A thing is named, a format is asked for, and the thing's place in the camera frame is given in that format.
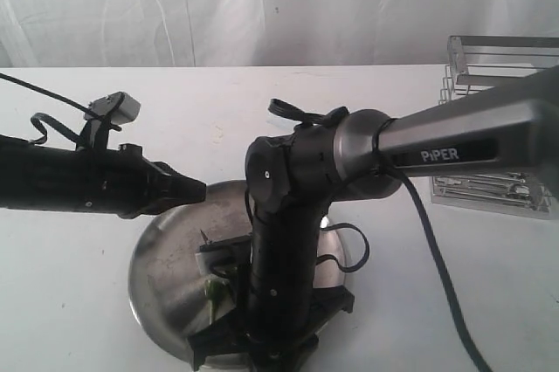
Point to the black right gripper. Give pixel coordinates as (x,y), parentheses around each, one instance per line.
(284,253)

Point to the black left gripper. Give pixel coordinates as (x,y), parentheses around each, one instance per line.
(124,183)

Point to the dark green object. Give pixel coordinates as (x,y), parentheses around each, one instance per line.
(219,295)

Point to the black handled paring knife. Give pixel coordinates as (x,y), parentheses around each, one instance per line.
(206,239)

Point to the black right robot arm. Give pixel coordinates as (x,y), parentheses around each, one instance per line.
(292,180)

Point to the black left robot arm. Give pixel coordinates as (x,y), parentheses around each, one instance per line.
(41,178)

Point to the round stainless steel plate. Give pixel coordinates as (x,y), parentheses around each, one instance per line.
(166,289)

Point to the white backdrop curtain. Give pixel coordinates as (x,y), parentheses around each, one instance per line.
(111,33)

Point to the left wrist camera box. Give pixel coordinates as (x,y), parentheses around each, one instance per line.
(121,108)

